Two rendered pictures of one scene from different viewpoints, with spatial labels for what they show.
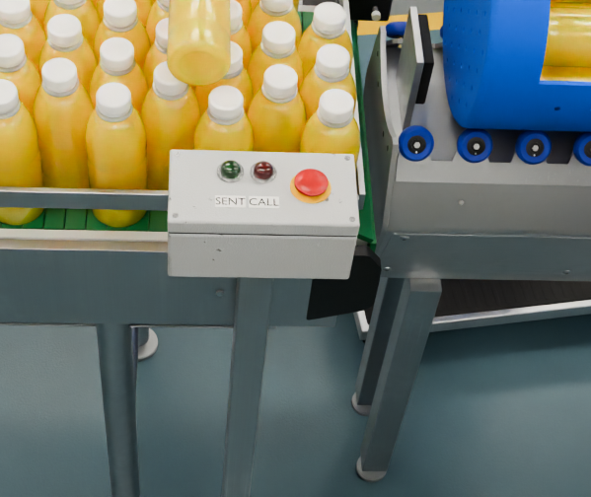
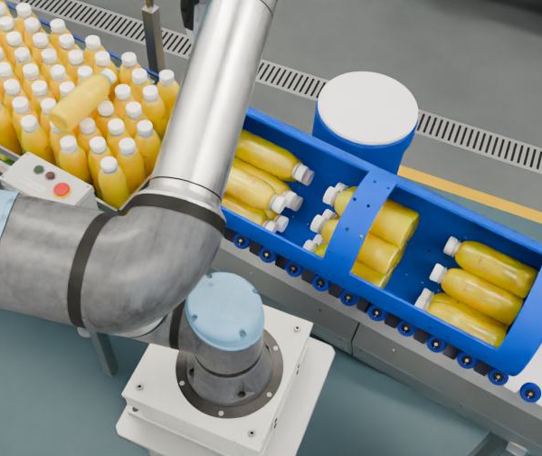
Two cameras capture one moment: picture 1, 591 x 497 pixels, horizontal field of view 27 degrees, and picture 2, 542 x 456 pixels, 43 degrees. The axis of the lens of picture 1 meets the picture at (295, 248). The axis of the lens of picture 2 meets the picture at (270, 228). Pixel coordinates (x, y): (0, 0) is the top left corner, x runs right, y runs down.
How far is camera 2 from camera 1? 105 cm
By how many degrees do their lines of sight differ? 20
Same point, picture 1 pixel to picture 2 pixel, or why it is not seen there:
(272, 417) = not seen: hidden behind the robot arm
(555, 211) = (226, 263)
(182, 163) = (25, 158)
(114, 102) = (26, 123)
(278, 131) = (92, 166)
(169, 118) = (52, 140)
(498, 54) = not seen: hidden behind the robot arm
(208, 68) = (63, 125)
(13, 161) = not seen: outside the picture
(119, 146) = (26, 143)
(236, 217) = (23, 188)
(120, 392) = not seen: hidden behind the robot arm
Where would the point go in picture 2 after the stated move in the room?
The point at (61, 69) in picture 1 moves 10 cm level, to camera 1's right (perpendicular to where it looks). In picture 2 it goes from (20, 102) to (47, 121)
